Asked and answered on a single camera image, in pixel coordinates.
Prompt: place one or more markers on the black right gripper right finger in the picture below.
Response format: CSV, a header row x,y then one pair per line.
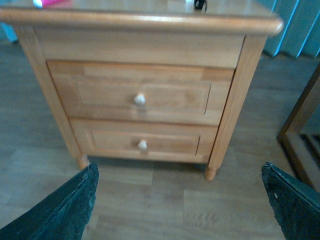
x,y
296,206

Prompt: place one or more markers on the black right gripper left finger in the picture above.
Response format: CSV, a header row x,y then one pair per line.
x,y
62,215

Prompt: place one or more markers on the wooden drawer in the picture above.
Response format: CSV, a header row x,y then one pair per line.
x,y
174,94
166,142

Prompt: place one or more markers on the drawer knob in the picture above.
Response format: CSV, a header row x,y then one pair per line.
x,y
142,145
140,99

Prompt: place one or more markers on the pink marker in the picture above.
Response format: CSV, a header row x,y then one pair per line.
x,y
44,4

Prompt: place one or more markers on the wooden nightstand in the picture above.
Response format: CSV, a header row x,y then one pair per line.
x,y
229,34

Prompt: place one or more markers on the pale blue curtain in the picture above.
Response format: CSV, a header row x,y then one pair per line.
x,y
301,30

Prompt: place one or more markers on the dark wooden furniture frame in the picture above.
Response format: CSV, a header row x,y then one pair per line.
x,y
303,150

